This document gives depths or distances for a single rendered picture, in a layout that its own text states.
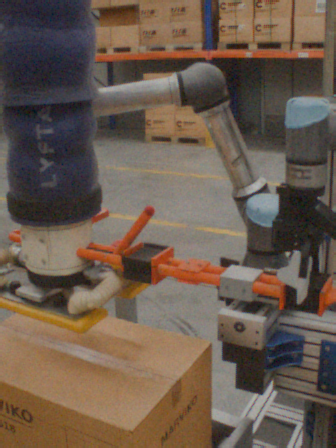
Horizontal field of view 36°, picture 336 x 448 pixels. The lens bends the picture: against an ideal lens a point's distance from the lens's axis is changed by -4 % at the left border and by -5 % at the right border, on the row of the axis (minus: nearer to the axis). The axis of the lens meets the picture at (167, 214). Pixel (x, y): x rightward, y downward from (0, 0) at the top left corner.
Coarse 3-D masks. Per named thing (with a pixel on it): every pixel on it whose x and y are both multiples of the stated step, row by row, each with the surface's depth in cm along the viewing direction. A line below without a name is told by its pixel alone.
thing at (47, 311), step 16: (0, 288) 126; (16, 288) 122; (0, 304) 121; (16, 304) 119; (32, 304) 118; (48, 304) 118; (64, 304) 117; (48, 320) 113; (64, 320) 112; (80, 320) 112; (96, 320) 113
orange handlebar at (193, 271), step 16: (16, 240) 128; (80, 256) 119; (96, 256) 116; (112, 256) 115; (160, 272) 109; (176, 272) 107; (192, 272) 105; (208, 272) 108; (256, 288) 99; (272, 288) 97
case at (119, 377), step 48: (0, 336) 143; (48, 336) 143; (96, 336) 143; (144, 336) 142; (0, 384) 124; (48, 384) 122; (96, 384) 122; (144, 384) 121; (192, 384) 130; (0, 432) 131; (48, 432) 120; (96, 432) 112; (144, 432) 110; (192, 432) 135
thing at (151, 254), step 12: (120, 252) 111; (132, 252) 114; (144, 252) 114; (156, 252) 114; (168, 252) 112; (120, 264) 112; (132, 264) 110; (144, 264) 108; (156, 264) 108; (132, 276) 110; (144, 276) 109; (156, 276) 109
